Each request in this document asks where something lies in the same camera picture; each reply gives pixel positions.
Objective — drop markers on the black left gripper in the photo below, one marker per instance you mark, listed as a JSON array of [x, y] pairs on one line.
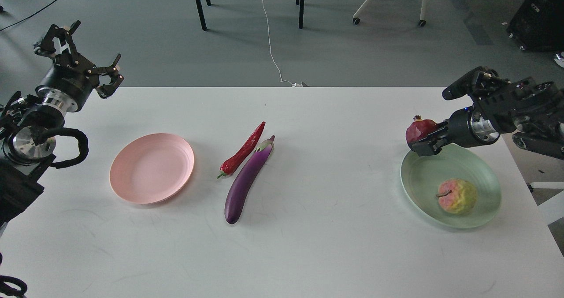
[[64, 88]]

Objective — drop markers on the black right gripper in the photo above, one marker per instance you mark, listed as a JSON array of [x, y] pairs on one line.
[[466, 128]]

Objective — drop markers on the dark red pomegranate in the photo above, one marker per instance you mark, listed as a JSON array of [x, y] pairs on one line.
[[419, 129]]

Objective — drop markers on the green pink custard apple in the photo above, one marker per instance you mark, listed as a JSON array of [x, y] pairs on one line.
[[457, 196]]

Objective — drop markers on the red chili pepper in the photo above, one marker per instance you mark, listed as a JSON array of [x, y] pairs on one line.
[[233, 163]]

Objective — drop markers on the purple eggplant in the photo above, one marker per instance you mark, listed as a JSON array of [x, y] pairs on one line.
[[240, 188]]

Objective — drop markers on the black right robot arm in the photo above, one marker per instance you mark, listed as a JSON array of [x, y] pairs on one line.
[[531, 112]]

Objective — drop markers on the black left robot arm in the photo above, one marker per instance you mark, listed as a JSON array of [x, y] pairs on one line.
[[33, 135]]

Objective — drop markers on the green plate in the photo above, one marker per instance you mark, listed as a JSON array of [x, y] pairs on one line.
[[421, 177]]

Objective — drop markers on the pink plate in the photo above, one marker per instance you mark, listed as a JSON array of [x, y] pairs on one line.
[[152, 168]]

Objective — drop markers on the black table leg left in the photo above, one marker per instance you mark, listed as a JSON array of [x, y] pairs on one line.
[[199, 5]]

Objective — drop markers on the black equipment case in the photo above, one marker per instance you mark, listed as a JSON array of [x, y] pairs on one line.
[[538, 26]]

